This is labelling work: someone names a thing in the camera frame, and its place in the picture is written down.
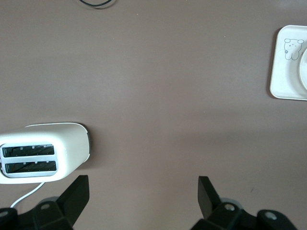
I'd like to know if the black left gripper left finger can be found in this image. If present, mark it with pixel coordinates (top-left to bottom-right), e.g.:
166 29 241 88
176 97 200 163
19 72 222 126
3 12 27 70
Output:
0 175 90 230

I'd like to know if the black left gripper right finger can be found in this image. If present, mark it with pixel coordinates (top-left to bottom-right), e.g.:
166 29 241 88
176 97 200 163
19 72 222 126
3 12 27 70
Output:
191 176 297 230

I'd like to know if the cream round plate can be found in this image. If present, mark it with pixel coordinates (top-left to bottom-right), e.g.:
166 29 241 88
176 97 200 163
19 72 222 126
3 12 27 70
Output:
297 45 307 92

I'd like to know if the cream rabbit print tray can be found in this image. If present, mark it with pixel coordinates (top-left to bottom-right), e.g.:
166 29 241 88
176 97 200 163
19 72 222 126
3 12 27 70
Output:
269 24 307 101

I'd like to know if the cream two-slot toaster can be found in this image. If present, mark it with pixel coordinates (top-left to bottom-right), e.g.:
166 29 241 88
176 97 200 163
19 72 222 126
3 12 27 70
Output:
0 121 92 185

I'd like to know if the white toaster power cord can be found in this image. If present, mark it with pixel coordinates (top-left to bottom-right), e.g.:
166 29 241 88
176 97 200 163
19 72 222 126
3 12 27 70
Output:
10 182 47 209

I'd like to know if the black looped cable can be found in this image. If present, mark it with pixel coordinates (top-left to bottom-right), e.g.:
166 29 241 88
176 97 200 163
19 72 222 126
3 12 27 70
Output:
78 0 116 8

